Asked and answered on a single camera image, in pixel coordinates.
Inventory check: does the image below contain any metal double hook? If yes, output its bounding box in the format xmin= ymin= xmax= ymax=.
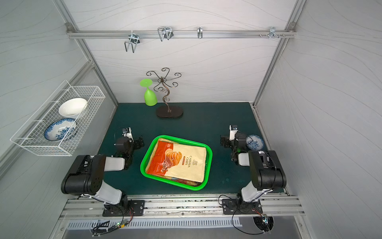
xmin=124 ymin=32 xmax=140 ymax=53

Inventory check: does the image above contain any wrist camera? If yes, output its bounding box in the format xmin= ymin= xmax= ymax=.
xmin=122 ymin=127 xmax=134 ymax=142
xmin=229 ymin=125 xmax=238 ymax=141

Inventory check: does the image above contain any blue patterned ceramic bowl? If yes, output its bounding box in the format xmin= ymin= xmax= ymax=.
xmin=44 ymin=118 xmax=77 ymax=141

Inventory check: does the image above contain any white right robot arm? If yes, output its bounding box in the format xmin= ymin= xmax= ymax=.
xmin=219 ymin=130 xmax=287 ymax=215

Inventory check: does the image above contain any small blue patterned bowl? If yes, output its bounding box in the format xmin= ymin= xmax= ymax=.
xmin=246 ymin=134 xmax=265 ymax=151

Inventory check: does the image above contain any orange cheddar chips bag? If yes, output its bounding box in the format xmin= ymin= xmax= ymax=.
xmin=145 ymin=138 xmax=207 ymax=183

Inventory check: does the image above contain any aluminium top rail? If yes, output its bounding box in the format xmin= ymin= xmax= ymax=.
xmin=65 ymin=23 xmax=297 ymax=40

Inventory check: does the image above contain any small metal hook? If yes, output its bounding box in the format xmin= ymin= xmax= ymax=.
xmin=197 ymin=27 xmax=203 ymax=39

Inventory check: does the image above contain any white ceramic bowl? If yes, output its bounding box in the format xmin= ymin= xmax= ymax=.
xmin=59 ymin=98 xmax=88 ymax=119

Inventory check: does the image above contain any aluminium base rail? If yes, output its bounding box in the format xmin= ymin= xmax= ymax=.
xmin=59 ymin=193 xmax=305 ymax=230

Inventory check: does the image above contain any white wire wall basket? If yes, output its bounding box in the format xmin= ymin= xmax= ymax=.
xmin=10 ymin=81 xmax=105 ymax=156

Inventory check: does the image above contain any green plastic wine glass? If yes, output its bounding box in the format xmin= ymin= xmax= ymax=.
xmin=140 ymin=79 xmax=158 ymax=107

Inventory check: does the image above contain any brown Kettle chips bag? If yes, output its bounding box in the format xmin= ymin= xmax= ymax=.
xmin=171 ymin=178 xmax=201 ymax=187

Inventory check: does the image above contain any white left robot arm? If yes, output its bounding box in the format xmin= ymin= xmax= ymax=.
xmin=61 ymin=133 xmax=145 ymax=217

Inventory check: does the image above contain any metal corner hook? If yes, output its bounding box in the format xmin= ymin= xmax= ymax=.
xmin=259 ymin=27 xmax=285 ymax=39

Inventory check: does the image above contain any green plastic basket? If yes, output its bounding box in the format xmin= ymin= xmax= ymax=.
xmin=140 ymin=135 xmax=213 ymax=191

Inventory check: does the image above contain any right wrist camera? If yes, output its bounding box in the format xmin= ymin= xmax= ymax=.
xmin=229 ymin=125 xmax=238 ymax=141

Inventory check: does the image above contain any metal clip hook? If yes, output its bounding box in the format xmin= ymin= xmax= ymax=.
xmin=157 ymin=26 xmax=174 ymax=41

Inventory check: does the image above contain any dark metal ornament stand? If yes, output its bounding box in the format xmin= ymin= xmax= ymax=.
xmin=146 ymin=67 xmax=184 ymax=119

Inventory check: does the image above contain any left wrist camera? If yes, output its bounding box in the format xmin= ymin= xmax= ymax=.
xmin=122 ymin=127 xmax=134 ymax=142

